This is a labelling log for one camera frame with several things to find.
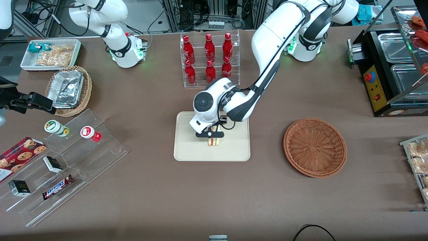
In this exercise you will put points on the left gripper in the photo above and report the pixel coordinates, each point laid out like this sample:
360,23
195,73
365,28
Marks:
224,121

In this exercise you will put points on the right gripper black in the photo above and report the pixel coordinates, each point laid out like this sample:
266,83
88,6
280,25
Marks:
17,100

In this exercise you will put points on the triangular sandwich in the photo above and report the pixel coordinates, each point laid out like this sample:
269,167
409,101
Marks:
215,142

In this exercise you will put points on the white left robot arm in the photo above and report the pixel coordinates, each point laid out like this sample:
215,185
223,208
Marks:
267,36

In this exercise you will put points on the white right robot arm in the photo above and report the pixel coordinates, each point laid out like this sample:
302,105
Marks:
125,57

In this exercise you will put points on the beige rectangular serving tray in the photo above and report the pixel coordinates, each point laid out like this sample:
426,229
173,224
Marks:
187,147

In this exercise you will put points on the light oval wicker basket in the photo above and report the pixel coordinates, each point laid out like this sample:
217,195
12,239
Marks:
87,90

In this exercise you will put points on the brown round wicker basket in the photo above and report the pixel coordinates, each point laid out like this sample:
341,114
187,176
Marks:
314,147

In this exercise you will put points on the tray of wrapped pastries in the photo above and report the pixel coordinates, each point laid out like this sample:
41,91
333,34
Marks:
406,144

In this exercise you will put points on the green lidded cup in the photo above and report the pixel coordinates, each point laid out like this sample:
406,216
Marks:
53,126

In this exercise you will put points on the stacked aluminium foil containers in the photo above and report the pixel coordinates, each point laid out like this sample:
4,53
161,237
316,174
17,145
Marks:
67,88

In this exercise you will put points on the white rectangular snack bin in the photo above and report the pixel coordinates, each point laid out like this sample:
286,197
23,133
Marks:
26,63

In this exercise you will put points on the clear bag of crackers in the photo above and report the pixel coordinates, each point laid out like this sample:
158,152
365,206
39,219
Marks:
55,57

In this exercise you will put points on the clear acrylic bottle rack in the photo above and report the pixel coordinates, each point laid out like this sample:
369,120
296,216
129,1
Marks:
200,83

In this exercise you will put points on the teal snack packet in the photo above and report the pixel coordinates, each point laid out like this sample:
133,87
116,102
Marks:
35,48

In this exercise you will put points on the red lidded cup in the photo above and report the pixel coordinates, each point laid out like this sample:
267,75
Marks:
88,132

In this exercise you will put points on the red plaid cookie box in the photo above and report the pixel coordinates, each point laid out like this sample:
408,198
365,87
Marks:
20,155

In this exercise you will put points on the red cola bottle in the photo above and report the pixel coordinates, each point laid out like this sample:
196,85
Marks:
210,73
190,74
227,47
209,48
226,69
188,49

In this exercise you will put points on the small black box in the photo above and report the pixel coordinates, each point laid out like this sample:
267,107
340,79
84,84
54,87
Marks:
19,188
52,164

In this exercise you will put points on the clear acrylic stepped stand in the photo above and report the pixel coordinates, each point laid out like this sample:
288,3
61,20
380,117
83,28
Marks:
100,157
36,207

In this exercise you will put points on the Snickers chocolate bar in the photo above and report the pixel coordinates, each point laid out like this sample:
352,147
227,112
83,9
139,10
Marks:
57,187

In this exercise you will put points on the small white grey object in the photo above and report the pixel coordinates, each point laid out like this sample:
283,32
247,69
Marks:
218,238

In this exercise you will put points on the white outlet strip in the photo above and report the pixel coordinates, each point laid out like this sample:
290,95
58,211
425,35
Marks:
216,24

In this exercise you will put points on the silver metal box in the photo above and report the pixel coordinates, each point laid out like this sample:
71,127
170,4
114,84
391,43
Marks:
354,52

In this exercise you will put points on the black food warmer appliance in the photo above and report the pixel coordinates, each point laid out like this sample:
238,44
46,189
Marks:
384,108

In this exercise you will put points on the steel warmer pan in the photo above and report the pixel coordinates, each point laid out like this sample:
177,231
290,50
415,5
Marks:
394,47
406,82

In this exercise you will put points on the wrapped bread packet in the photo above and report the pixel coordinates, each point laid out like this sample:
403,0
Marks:
418,149
425,194
419,165
425,180

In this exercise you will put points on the red sausage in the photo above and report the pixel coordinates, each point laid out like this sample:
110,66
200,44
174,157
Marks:
418,21
422,35
424,68

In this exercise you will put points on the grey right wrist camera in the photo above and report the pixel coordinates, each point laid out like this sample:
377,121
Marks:
2,117

